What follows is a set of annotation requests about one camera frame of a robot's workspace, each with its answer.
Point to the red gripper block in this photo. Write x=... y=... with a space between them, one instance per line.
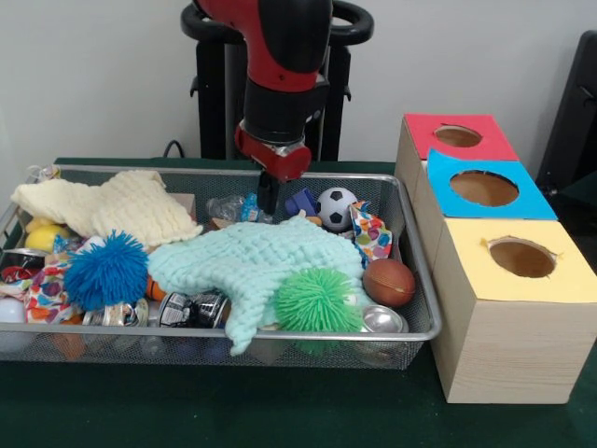
x=280 y=163

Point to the blue plastic packet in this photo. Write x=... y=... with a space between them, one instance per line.
x=250 y=210

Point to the plain wooden cube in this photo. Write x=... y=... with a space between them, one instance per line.
x=186 y=203

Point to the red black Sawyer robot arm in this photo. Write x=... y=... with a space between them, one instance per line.
x=284 y=107

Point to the shallow clear mesh bin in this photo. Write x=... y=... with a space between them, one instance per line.
x=140 y=347

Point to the wooden box with three holes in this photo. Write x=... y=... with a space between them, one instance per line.
x=503 y=354

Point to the mint green knit cloth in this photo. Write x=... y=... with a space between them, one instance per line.
x=252 y=261

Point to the small black white soccer ball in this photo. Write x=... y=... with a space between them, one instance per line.
x=337 y=209

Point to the colourful dotted cloth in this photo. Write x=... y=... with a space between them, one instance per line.
x=375 y=238

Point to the green spiky rubber ball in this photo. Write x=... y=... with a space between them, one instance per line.
x=317 y=301

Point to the black printed can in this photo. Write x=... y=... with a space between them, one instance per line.
x=191 y=310

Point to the cream knit cloth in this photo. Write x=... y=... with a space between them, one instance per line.
x=126 y=210

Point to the small brown football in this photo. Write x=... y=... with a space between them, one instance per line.
x=389 y=282

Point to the plain silver can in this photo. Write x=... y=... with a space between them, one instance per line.
x=382 y=321

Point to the blue spiky rubber ball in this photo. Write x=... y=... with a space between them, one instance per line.
x=106 y=273

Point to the dark green tablecloth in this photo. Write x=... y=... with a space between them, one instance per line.
x=233 y=410
x=580 y=219

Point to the black upright panel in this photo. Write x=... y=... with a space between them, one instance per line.
x=576 y=116

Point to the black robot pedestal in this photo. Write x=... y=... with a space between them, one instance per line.
x=214 y=102

